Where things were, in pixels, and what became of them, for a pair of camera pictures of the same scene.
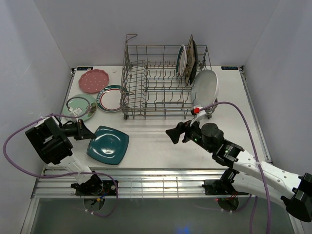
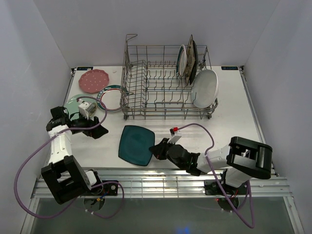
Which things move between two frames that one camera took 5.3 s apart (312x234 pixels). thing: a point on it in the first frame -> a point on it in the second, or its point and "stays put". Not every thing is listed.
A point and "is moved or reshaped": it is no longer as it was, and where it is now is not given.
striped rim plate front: (182, 60) stays put
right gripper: (174, 133) -> (158, 150)
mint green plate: (86, 103) is moved or reshaped
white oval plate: (204, 88) stays put
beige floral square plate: (189, 59) stays put
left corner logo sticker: (84, 68) stays put
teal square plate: (110, 145) -> (134, 145)
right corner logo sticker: (229, 68) stays put
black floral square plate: (196, 58) stays put
